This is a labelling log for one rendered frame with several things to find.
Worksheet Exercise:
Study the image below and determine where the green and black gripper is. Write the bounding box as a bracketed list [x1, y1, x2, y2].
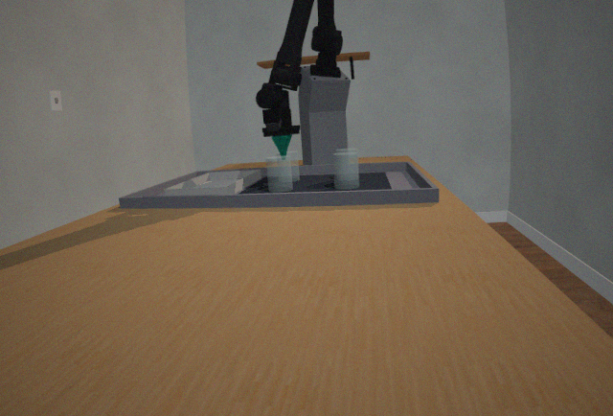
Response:
[262, 126, 300, 155]

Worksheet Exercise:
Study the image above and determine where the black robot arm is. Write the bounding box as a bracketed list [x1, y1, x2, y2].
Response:
[256, 0, 343, 131]

